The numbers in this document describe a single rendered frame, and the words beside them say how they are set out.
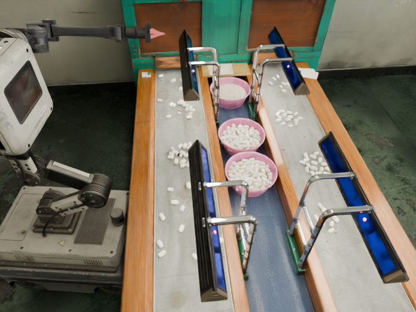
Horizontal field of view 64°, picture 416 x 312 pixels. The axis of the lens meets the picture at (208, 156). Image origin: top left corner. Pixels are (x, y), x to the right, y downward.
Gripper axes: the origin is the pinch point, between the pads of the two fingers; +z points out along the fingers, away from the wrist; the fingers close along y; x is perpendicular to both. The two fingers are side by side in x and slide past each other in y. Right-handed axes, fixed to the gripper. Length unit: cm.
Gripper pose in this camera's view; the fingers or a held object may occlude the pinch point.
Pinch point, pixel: (163, 33)
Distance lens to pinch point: 193.0
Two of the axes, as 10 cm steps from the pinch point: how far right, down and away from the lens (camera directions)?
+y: -0.2, 8.9, 4.5
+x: -0.3, 4.5, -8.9
